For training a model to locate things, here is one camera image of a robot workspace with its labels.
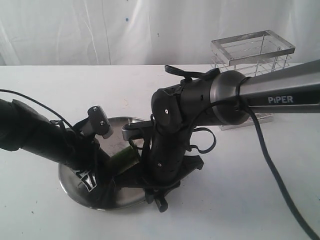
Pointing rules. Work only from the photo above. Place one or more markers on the green chili pepper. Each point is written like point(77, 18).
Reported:
point(123, 160)

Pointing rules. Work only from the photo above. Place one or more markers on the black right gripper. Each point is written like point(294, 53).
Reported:
point(160, 176)

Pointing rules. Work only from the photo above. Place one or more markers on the steel wire utensil holder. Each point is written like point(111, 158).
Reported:
point(252, 54)

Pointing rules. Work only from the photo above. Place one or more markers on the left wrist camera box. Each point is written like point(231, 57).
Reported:
point(99, 123)

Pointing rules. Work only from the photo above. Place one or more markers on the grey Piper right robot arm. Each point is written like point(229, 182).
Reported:
point(209, 99)

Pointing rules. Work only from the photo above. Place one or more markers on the round stainless steel plate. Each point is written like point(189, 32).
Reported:
point(103, 197)

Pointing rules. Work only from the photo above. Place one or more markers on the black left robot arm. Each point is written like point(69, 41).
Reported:
point(21, 127)

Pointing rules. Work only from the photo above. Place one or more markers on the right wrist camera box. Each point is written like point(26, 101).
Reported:
point(137, 130)

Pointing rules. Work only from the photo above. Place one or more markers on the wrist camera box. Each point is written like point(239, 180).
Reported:
point(137, 130)
point(99, 123)

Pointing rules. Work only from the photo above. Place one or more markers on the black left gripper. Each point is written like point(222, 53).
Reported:
point(81, 151)

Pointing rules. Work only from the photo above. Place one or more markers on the black-handled serrated knife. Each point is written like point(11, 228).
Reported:
point(161, 203)

